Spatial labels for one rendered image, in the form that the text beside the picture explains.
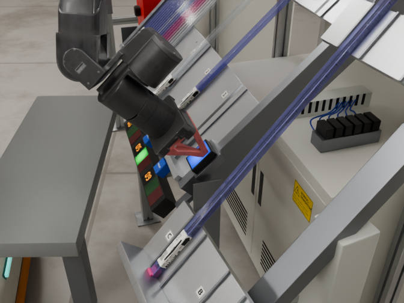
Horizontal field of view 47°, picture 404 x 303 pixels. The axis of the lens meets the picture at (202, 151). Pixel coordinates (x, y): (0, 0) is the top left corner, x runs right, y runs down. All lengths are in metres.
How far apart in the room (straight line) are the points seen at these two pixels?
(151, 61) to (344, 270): 0.37
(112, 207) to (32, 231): 0.95
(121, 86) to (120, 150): 1.58
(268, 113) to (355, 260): 0.30
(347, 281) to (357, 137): 0.56
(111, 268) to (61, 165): 0.64
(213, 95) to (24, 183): 0.47
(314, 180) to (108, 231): 0.98
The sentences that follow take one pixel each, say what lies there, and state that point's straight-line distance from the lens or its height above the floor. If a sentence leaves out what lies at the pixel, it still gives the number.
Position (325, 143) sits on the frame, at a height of 0.65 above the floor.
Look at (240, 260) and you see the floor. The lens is 1.67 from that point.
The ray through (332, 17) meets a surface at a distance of 0.85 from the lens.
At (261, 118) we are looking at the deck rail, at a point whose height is 0.84.
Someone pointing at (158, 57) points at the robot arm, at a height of 0.99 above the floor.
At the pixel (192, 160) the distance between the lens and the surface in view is 0.78.
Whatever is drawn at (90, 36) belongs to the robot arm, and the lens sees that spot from 0.65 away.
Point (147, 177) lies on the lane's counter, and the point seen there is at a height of 0.66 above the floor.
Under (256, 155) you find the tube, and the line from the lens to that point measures 0.61.
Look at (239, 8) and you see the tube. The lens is 1.05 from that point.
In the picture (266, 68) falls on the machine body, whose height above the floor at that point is 0.62.
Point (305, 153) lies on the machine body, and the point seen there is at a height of 0.62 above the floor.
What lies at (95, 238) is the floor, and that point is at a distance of 1.78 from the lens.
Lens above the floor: 1.24
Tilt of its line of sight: 35 degrees down
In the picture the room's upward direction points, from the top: straight up
